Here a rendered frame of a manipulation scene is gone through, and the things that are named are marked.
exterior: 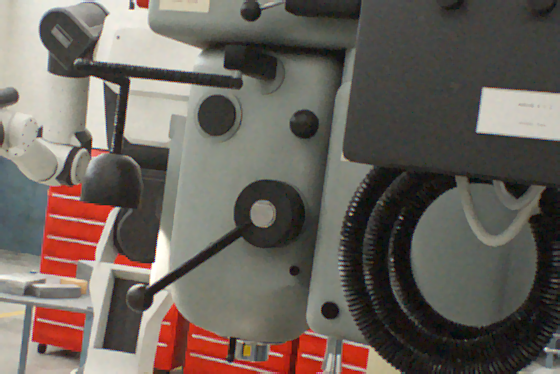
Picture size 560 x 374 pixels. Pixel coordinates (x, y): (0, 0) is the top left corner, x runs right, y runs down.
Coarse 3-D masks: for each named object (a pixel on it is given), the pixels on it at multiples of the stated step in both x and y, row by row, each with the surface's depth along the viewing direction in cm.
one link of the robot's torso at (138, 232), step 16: (144, 176) 191; (160, 176) 191; (144, 192) 190; (160, 192) 189; (144, 208) 190; (160, 208) 190; (128, 224) 191; (144, 224) 190; (128, 240) 191; (144, 240) 190; (128, 256) 191; (144, 256) 190
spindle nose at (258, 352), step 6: (240, 342) 111; (240, 348) 111; (252, 348) 111; (258, 348) 111; (264, 348) 112; (240, 354) 111; (252, 354) 111; (258, 354) 111; (264, 354) 112; (246, 360) 111; (252, 360) 111; (258, 360) 112; (264, 360) 112
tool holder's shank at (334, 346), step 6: (330, 342) 147; (336, 342) 147; (342, 342) 148; (330, 348) 147; (336, 348) 147; (342, 348) 148; (330, 354) 147; (336, 354) 147; (324, 360) 148; (330, 360) 147; (336, 360) 147; (324, 366) 147; (330, 366) 147; (336, 366) 147; (324, 372) 148; (330, 372) 147; (336, 372) 147
